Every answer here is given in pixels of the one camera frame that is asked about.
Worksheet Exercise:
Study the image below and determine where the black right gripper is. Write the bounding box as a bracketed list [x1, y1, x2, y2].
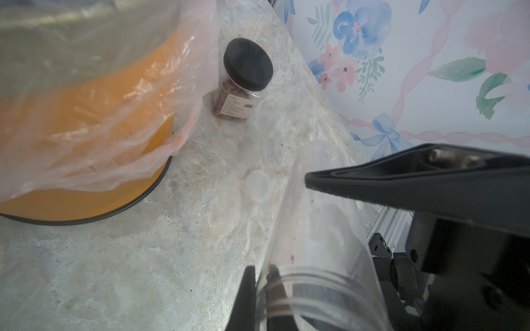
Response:
[304, 144, 529, 330]

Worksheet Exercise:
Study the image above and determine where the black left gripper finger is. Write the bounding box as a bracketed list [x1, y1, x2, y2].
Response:
[225, 266, 298, 331]

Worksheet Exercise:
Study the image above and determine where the clear jar with dried roses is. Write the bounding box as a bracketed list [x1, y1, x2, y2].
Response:
[255, 141, 391, 330]

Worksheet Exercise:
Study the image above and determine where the labelled flower tea jar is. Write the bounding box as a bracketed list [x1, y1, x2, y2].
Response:
[213, 37, 274, 121]

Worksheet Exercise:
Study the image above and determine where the orange trash bin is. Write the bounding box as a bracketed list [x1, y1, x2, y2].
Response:
[1, 9, 184, 223]

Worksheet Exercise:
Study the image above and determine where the clear plastic bin liner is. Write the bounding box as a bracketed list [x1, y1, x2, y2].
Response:
[1, 1, 219, 201]

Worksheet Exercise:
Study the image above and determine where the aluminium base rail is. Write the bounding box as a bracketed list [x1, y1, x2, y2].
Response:
[367, 207, 414, 258]

